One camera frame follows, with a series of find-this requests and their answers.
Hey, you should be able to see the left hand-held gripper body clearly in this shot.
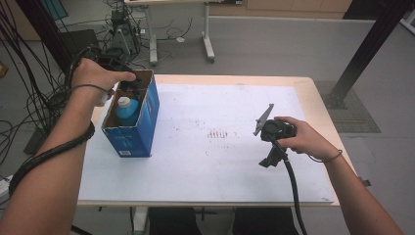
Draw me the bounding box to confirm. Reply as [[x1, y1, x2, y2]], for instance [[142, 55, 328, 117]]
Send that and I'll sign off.
[[95, 54, 143, 93]]

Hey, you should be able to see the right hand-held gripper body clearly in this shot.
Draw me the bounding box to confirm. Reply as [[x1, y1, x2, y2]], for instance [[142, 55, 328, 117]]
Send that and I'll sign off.
[[253, 103, 298, 155]]

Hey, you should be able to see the blue bottle with white cap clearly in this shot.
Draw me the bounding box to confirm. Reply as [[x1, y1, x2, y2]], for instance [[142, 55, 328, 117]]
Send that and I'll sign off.
[[115, 96, 142, 127]]

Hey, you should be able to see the blue cardboard box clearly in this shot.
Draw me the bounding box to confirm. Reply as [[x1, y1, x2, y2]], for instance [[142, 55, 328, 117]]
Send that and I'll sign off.
[[100, 69, 161, 159]]

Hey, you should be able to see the person's left hand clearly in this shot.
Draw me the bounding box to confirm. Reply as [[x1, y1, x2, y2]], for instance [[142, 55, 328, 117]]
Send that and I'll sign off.
[[70, 58, 138, 99]]

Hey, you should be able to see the person's right hand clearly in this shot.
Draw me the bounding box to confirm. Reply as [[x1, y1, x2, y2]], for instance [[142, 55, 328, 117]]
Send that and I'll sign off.
[[273, 116, 342, 164]]

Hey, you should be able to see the computer tower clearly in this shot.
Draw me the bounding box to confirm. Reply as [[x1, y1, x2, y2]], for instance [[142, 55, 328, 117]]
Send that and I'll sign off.
[[110, 9, 142, 58]]

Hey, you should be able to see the black band on left wrist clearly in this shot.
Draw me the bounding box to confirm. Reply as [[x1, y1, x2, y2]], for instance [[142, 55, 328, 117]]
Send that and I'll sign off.
[[70, 83, 111, 96]]

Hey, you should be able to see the black band on wrist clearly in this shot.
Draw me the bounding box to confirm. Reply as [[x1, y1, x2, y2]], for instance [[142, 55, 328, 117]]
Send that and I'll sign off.
[[307, 149, 344, 164], [70, 83, 111, 96]]

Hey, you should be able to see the black box on floor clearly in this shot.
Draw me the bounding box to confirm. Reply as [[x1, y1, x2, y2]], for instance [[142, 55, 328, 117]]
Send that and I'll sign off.
[[60, 28, 101, 65]]

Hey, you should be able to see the black band on right wrist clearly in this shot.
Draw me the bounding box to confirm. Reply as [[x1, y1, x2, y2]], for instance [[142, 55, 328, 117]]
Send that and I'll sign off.
[[307, 149, 344, 164]]

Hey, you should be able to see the white table mat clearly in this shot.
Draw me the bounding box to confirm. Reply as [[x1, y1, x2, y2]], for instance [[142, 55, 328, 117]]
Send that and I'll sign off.
[[77, 83, 335, 205]]

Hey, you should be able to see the person's right leg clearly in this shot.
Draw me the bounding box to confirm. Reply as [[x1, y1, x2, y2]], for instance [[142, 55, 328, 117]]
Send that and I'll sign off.
[[232, 207, 300, 235]]

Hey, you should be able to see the person's leg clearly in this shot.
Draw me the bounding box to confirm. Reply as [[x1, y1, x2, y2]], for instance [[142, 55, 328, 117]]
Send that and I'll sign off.
[[232, 207, 300, 235], [148, 207, 203, 235]]

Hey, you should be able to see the grey floor mat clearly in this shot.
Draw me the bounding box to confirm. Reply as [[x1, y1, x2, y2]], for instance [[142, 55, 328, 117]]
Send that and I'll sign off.
[[314, 80, 382, 134]]

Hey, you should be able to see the person's left leg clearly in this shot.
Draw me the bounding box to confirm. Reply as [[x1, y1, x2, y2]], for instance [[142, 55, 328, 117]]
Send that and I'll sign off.
[[148, 207, 203, 235]]

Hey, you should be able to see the wooden cabinet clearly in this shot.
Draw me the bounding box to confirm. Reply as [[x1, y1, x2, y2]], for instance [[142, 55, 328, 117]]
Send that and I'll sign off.
[[208, 0, 354, 20]]

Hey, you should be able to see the white power strip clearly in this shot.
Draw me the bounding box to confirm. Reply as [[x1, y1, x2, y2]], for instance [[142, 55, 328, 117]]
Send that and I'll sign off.
[[0, 174, 14, 199]]

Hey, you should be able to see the right gripper black sleeved cable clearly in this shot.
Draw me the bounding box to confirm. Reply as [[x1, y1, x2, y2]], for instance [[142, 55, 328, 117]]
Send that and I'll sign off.
[[269, 136, 308, 235]]

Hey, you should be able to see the gripper black sleeved cable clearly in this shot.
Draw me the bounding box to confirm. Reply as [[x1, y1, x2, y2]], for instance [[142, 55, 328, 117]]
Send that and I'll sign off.
[[269, 136, 308, 235], [7, 46, 100, 198]]

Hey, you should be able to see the dark metal post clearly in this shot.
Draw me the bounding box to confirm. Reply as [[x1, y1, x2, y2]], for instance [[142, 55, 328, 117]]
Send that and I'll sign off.
[[14, 0, 77, 76]]

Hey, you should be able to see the white desk frame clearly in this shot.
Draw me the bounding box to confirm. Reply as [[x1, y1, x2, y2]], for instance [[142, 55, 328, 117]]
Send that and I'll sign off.
[[124, 0, 217, 67]]

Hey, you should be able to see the bundle of black cables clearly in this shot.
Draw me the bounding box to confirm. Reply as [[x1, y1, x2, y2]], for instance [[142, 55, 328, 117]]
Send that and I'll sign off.
[[0, 0, 114, 211]]

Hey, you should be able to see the left gripper black sleeved cable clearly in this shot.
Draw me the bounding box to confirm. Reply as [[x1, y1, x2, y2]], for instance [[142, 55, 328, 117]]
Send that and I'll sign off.
[[7, 46, 100, 198]]

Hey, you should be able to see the black metal post with base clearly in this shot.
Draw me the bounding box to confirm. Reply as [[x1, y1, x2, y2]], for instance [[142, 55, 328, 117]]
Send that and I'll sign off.
[[322, 0, 415, 111]]

